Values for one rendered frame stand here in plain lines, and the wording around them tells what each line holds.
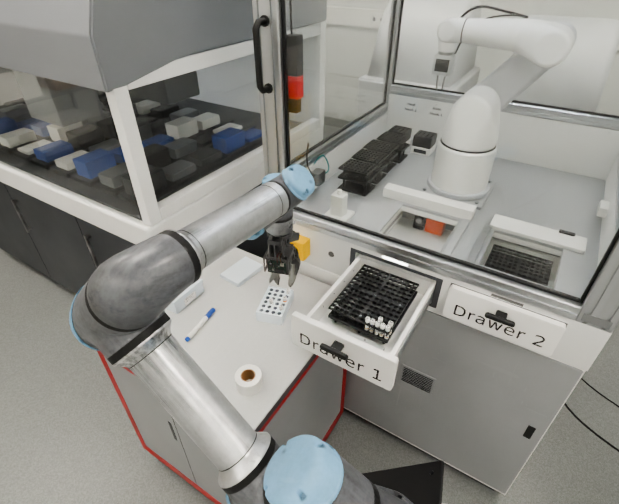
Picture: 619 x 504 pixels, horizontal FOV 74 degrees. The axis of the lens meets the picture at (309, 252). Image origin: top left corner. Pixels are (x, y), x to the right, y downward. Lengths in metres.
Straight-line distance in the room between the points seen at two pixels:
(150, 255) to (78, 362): 1.84
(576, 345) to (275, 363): 0.78
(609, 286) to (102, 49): 1.37
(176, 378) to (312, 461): 0.25
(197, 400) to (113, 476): 1.29
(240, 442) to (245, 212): 0.40
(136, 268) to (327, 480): 0.41
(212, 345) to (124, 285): 0.65
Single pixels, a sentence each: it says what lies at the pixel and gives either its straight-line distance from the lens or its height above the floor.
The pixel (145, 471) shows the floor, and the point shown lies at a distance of 1.97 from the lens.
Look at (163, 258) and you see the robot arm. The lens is 0.63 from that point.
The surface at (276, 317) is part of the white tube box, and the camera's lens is 1.25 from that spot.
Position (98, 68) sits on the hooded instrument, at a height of 1.42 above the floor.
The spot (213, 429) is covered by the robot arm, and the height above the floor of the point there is 1.04.
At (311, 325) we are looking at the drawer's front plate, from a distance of 1.04.
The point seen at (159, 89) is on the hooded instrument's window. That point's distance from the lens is 1.46.
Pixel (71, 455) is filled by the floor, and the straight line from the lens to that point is 2.13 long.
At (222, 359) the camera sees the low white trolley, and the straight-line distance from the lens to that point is 1.20.
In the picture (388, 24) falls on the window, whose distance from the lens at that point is 1.04.
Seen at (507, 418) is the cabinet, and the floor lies 0.49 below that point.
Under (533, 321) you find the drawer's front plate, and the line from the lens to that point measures 1.21.
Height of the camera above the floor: 1.69
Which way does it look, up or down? 37 degrees down
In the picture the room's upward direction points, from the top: straight up
